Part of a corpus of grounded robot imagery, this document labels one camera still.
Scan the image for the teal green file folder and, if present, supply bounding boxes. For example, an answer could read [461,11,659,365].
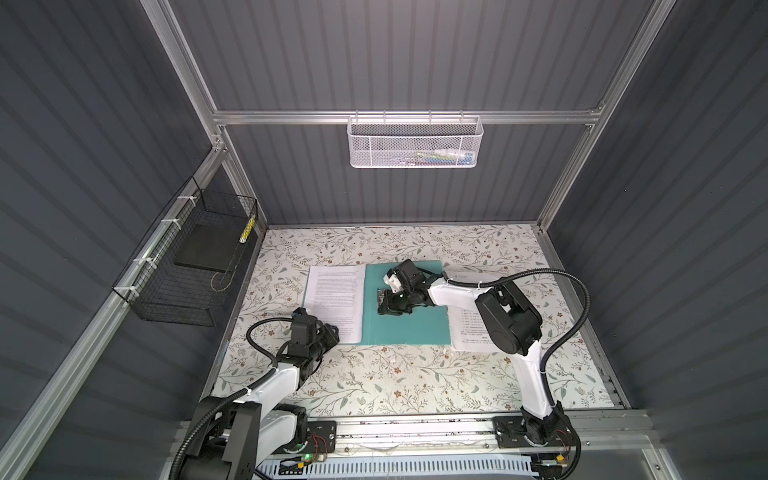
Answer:
[359,262,451,346]

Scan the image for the white printed paper sheet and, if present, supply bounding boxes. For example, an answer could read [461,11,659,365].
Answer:
[303,265,366,345]

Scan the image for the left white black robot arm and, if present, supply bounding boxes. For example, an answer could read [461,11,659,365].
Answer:
[167,308,340,479]

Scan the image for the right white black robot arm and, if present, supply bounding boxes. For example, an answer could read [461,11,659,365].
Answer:
[378,260,591,446]

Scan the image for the white paper stack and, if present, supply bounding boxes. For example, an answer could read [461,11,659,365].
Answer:
[447,288,501,353]

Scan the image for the yellow marker pen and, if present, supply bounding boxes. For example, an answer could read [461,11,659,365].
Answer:
[239,216,256,244]

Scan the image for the black flat pad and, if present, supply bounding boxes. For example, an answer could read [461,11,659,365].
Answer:
[174,224,243,273]

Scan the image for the pens in white basket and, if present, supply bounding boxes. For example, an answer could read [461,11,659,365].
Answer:
[389,149,476,168]

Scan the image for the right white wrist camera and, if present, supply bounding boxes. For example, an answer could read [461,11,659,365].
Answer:
[384,268,404,294]

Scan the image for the black wire mesh basket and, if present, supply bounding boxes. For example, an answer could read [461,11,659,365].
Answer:
[113,180,259,327]

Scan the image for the white slotted cable duct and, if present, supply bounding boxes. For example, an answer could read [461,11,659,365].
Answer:
[257,454,540,479]

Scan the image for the white wire mesh basket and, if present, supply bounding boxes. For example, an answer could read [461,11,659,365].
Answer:
[346,115,484,169]

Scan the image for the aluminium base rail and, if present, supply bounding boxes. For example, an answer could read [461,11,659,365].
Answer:
[173,410,661,463]

